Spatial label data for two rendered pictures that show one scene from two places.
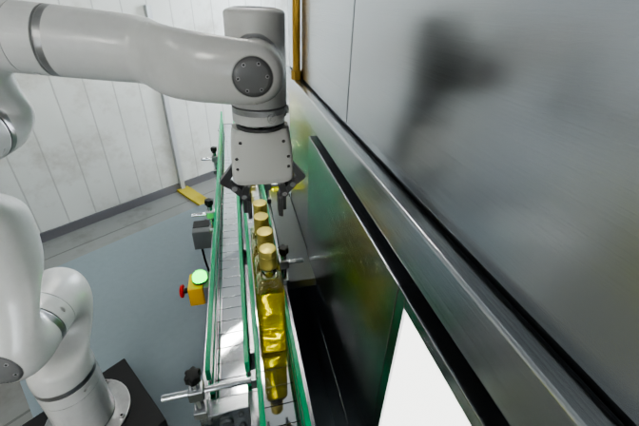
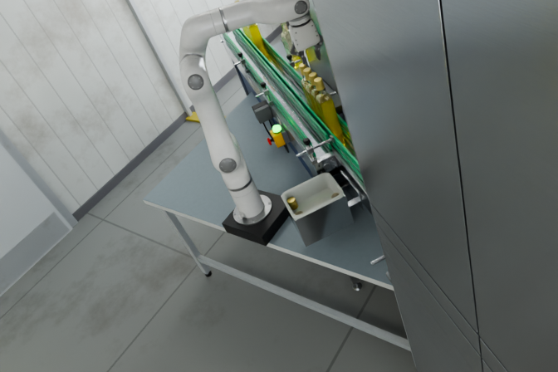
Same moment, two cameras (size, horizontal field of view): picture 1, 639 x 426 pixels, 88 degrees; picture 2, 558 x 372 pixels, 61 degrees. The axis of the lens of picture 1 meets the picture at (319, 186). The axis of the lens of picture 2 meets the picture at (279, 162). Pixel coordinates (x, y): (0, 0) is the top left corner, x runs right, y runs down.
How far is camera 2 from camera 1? 1.32 m
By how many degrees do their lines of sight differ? 11
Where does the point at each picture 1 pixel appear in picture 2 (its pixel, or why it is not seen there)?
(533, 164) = not seen: hidden behind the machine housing
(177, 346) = (276, 179)
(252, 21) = not seen: outside the picture
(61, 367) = (241, 172)
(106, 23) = (242, 7)
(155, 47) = (266, 9)
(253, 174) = (304, 44)
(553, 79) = not seen: outside the picture
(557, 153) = not seen: hidden behind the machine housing
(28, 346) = (235, 152)
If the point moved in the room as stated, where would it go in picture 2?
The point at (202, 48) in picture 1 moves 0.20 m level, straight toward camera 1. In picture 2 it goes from (283, 5) to (309, 18)
